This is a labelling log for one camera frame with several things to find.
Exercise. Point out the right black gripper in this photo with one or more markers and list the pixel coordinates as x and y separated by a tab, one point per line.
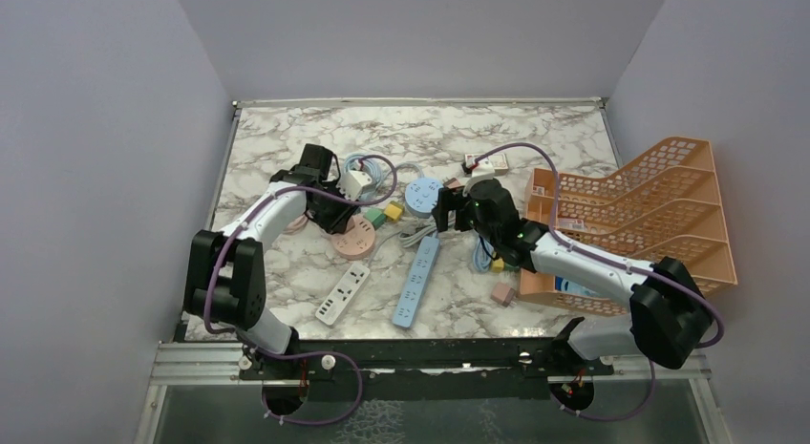
452	199

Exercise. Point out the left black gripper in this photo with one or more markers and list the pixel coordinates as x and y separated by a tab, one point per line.
340	222

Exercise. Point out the yellow charger plug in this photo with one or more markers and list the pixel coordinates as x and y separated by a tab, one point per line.
393	211

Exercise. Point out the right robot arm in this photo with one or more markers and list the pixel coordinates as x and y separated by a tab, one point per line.
666	315

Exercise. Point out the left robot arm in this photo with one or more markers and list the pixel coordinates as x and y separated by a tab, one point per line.
226	278

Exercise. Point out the green charger plug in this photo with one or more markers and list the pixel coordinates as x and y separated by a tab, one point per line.
375	216

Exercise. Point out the pink charger by blue strip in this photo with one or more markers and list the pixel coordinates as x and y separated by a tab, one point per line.
453	183

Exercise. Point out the white red small box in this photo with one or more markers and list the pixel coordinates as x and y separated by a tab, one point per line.
498	161

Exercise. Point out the yellow charger near rack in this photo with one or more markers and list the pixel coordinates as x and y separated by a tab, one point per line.
497	265

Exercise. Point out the blue round power strip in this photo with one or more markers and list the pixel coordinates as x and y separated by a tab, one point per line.
421	195

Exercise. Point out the pink round power strip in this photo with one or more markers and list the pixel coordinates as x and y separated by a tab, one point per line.
357	242

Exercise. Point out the pink charger front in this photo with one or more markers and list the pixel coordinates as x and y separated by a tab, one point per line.
503	294

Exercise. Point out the blue long power strip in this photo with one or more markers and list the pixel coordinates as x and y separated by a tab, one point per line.
416	282

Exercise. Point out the white power strip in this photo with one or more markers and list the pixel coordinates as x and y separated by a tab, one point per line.
342	294

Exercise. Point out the orange plastic file rack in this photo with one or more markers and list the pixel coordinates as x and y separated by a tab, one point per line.
665	203

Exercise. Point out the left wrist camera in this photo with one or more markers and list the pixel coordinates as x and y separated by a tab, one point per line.
353	184

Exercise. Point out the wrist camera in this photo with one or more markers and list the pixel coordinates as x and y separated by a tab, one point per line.
477	171
353	184

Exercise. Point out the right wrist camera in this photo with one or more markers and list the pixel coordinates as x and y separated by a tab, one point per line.
477	171

